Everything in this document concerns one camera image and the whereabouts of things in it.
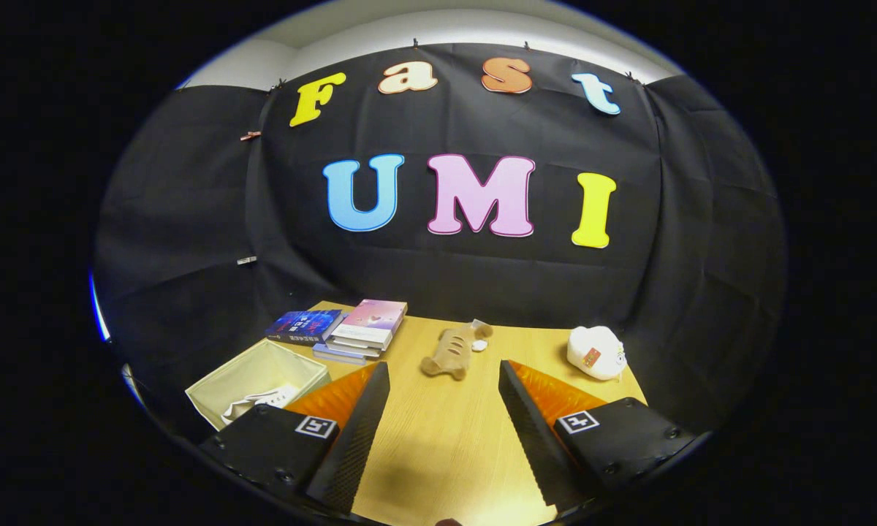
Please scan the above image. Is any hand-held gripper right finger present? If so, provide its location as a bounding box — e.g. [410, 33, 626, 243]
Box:
[498, 359, 696, 512]

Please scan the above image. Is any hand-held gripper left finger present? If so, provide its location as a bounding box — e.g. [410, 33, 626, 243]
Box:
[199, 362, 392, 516]

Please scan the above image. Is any white shoe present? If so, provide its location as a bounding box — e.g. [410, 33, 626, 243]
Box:
[221, 385, 300, 424]

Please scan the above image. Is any green fabric storage box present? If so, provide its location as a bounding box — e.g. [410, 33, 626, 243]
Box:
[185, 338, 331, 432]

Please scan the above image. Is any pale blue book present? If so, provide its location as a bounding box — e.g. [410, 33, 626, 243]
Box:
[312, 343, 370, 366]

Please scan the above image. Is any white book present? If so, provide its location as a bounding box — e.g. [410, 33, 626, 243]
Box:
[325, 336, 390, 359]

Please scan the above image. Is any white plush toy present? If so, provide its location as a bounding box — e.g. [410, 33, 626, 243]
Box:
[566, 325, 627, 381]

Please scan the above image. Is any tan plush toy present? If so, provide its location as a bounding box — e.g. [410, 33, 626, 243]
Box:
[419, 320, 494, 381]

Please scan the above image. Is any dark blue book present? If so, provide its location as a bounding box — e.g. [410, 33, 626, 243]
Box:
[265, 309, 343, 345]

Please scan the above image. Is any pink cover book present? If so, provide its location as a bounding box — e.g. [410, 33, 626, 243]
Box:
[333, 299, 409, 350]

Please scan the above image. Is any black backdrop cloth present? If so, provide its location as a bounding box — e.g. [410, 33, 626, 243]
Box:
[94, 42, 786, 439]

